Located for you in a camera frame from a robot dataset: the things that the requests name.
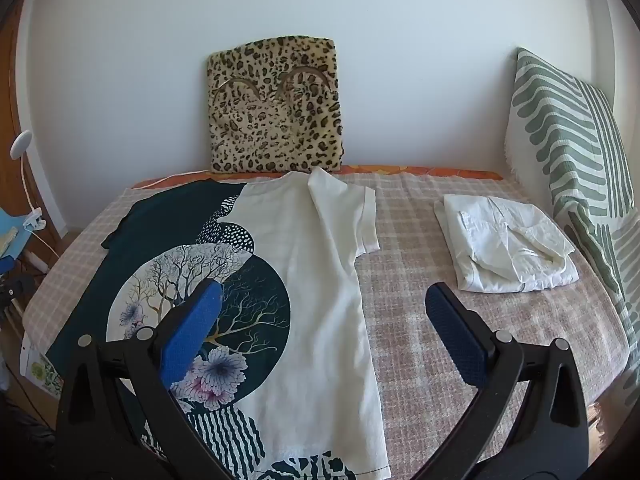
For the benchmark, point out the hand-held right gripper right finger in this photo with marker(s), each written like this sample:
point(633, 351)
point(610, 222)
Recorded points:
point(457, 335)

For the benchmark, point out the folded white garment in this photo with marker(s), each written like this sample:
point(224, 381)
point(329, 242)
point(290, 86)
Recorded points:
point(500, 240)

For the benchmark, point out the blue object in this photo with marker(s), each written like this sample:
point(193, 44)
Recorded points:
point(12, 230)

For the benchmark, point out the leopard print cushion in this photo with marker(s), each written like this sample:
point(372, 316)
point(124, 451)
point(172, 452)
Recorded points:
point(275, 120)

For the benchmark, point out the teal and white printed t-shirt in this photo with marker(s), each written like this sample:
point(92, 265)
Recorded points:
point(310, 270)

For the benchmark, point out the beige plaid blanket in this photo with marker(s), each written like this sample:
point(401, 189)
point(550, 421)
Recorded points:
point(425, 240)

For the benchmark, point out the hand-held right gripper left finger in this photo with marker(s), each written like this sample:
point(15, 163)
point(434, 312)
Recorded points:
point(192, 332)

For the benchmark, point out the white clip lamp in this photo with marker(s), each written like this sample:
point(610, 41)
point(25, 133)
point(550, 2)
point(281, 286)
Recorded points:
point(22, 144)

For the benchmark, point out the white green patterned pillow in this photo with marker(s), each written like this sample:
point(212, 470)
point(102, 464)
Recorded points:
point(565, 140)

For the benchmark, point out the white floral box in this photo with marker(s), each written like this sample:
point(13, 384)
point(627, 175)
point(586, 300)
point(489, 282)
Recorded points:
point(42, 370)

